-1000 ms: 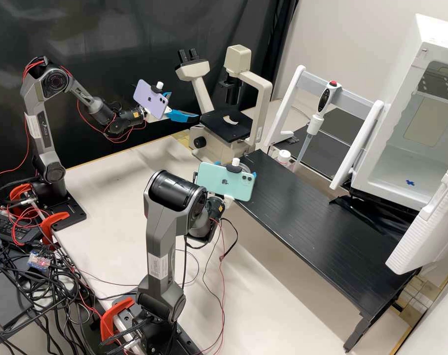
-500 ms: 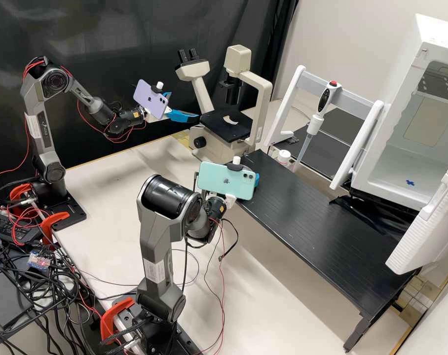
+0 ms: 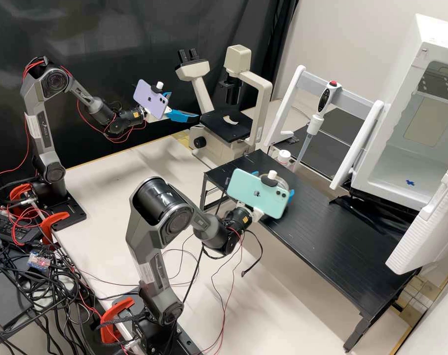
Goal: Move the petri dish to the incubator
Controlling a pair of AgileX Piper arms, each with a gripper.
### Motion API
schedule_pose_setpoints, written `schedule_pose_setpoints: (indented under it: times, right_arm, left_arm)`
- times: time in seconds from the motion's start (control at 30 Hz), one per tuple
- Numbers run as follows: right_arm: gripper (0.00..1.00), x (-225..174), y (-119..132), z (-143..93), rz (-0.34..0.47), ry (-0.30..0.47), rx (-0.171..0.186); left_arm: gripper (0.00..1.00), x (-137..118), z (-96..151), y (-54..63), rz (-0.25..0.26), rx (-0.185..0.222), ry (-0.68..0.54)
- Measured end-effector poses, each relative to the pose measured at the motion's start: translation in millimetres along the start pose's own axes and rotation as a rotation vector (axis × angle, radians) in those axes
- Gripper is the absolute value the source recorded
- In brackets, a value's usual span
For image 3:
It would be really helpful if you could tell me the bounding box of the black platform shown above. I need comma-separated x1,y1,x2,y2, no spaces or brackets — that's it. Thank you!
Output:
201,149,421,352
268,127,365,182
320,106,374,148

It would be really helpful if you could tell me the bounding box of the white incubator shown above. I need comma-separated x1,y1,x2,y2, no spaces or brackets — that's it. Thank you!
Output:
351,13,448,212

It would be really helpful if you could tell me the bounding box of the incubator door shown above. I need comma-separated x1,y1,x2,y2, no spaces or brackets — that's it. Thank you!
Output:
385,149,448,276

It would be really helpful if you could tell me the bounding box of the orange clamp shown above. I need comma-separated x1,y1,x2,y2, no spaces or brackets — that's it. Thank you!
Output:
8,184,34,212
40,212,71,246
99,297,136,345

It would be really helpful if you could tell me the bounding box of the right wrist camera phone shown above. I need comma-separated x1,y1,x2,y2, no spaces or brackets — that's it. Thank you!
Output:
225,168,290,222

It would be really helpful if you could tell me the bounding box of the black power adapter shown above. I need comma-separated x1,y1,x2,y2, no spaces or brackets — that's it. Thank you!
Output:
0,213,40,246

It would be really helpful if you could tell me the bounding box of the cream microscope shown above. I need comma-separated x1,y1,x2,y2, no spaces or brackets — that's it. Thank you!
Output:
174,44,273,163

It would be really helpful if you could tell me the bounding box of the pipette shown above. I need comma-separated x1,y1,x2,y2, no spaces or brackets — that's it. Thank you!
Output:
293,79,341,173

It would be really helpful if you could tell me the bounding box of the small circuit board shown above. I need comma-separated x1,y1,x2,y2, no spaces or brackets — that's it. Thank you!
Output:
27,251,51,271

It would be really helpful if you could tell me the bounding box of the black cable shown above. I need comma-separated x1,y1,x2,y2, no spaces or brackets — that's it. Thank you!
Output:
240,229,264,277

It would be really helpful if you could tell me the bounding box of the left wrist camera phone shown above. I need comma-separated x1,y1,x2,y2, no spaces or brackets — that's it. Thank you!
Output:
132,79,170,121

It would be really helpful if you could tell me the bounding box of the white pipette stand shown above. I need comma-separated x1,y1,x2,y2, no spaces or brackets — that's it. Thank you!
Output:
263,65,386,191

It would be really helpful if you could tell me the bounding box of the wrist camera phone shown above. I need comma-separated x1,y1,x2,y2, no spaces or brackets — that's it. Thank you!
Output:
225,168,290,222
132,79,170,121

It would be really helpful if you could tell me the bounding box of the flat black box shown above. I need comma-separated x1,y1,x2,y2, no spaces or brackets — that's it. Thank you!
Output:
0,273,33,330

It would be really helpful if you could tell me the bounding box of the red wire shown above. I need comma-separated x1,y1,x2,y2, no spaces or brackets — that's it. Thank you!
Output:
0,122,31,184

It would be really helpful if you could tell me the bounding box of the petri dish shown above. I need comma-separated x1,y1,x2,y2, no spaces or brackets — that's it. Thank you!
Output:
259,172,290,193

